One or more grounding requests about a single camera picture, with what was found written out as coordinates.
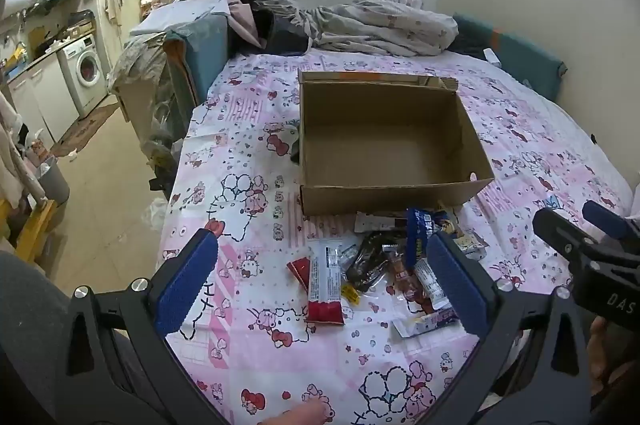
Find red and white bar packet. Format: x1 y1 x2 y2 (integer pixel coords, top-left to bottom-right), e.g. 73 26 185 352
306 239 347 325

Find white washing machine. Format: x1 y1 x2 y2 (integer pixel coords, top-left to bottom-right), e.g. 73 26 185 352
56 34 109 120

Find person's left hand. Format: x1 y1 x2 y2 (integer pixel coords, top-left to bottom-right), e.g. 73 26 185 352
257 396 327 425

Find brown cardboard box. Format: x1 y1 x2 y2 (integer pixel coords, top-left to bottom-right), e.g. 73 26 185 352
297 70 496 217

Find grey trash bin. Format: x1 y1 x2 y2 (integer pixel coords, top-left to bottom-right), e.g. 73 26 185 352
37 155 71 206

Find white slim bar packet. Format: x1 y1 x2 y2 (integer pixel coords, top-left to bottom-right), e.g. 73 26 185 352
412 259 452 312

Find blue white-lettered snack packet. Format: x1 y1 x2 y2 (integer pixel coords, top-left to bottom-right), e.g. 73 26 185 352
405 206 442 269

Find white base cabinet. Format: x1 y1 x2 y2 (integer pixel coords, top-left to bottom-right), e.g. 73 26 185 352
7 52 81 143

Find pink cloth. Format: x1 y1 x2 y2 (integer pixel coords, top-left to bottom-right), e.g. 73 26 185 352
227 0 271 50

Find pale yellow cartoon packet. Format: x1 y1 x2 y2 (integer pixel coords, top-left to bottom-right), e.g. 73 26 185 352
450 227 489 262

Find pink cartoon bed sheet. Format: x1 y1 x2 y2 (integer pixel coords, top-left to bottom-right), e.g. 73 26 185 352
160 47 633 425

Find clear plastic bag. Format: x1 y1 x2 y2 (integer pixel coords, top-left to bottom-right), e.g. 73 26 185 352
141 200 168 231

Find hanging beige towel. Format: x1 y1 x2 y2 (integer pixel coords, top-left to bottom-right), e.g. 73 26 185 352
102 0 125 26

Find brown doormat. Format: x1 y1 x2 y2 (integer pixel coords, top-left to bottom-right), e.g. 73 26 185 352
50 102 121 158

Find beige hanging clothes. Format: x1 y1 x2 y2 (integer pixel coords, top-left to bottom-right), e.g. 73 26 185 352
0 95 41 206

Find purple and white packet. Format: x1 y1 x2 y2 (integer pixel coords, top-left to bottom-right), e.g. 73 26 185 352
391 306 460 339

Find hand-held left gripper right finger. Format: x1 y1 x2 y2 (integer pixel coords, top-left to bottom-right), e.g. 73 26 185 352
417 230 594 425

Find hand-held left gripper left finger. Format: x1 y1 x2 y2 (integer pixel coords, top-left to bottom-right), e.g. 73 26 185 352
54 227 231 425

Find plastic-covered pile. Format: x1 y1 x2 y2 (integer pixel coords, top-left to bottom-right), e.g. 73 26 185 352
107 32 173 156

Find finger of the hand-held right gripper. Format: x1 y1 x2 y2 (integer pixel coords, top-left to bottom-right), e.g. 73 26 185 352
531 206 602 267
581 199 640 242

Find clear sausage packet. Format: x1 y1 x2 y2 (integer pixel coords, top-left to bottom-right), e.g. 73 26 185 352
382 244 418 303

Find white flat board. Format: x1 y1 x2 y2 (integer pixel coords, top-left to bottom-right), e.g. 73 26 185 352
131 0 231 36

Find yellow stool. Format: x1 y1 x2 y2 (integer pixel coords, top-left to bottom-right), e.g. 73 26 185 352
0 197 56 266

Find dark brown clear packet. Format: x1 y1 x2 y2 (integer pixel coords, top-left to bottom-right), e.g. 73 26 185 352
344 231 390 293

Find dark cloth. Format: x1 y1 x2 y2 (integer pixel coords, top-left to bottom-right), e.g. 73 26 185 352
252 2 313 56

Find small red packet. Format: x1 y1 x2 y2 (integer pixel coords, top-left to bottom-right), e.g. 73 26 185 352
286 256 313 292

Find person's right hand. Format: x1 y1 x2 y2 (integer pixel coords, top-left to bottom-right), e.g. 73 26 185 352
587 315 640 398

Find grey floral quilt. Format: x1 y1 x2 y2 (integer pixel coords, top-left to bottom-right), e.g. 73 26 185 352
257 0 458 58

